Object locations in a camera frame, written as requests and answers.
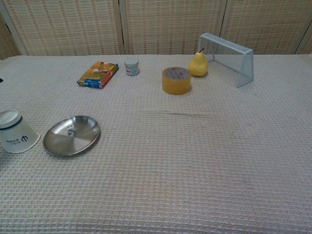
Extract colourful flat cardboard box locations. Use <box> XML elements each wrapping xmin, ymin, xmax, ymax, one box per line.
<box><xmin>77</xmin><ymin>61</ymin><xmax>119</xmax><ymax>90</ymax></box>

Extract yellow pear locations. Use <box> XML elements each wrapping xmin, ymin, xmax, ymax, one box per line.
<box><xmin>189</xmin><ymin>48</ymin><xmax>209</xmax><ymax>77</ymax></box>

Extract small white jar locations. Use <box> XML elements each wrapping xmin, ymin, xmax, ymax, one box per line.
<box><xmin>124</xmin><ymin>58</ymin><xmax>141</xmax><ymax>77</ymax></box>

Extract yellow packing tape roll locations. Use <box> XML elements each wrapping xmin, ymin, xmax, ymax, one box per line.
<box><xmin>162</xmin><ymin>66</ymin><xmax>192</xmax><ymax>96</ymax></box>

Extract woven folding screen panel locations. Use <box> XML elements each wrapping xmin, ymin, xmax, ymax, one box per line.
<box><xmin>119</xmin><ymin>0</ymin><xmax>229</xmax><ymax>56</ymax></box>
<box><xmin>220</xmin><ymin>0</ymin><xmax>312</xmax><ymax>55</ymax></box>
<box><xmin>0</xmin><ymin>4</ymin><xmax>26</xmax><ymax>60</ymax></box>
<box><xmin>0</xmin><ymin>0</ymin><xmax>125</xmax><ymax>57</ymax></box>
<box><xmin>295</xmin><ymin>26</ymin><xmax>312</xmax><ymax>55</ymax></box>

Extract white paper cup blue print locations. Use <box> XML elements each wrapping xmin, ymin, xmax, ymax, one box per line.
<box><xmin>0</xmin><ymin>109</ymin><xmax>41</xmax><ymax>154</ymax></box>

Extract beige waffle weave tablecloth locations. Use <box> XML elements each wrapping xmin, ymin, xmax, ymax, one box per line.
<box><xmin>0</xmin><ymin>54</ymin><xmax>312</xmax><ymax>234</ymax></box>

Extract small grey goal frame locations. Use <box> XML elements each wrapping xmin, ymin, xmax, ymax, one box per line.
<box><xmin>197</xmin><ymin>33</ymin><xmax>254</xmax><ymax>88</ymax></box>

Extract round steel plate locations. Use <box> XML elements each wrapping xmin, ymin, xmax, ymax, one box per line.
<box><xmin>42</xmin><ymin>116</ymin><xmax>101</xmax><ymax>157</ymax></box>

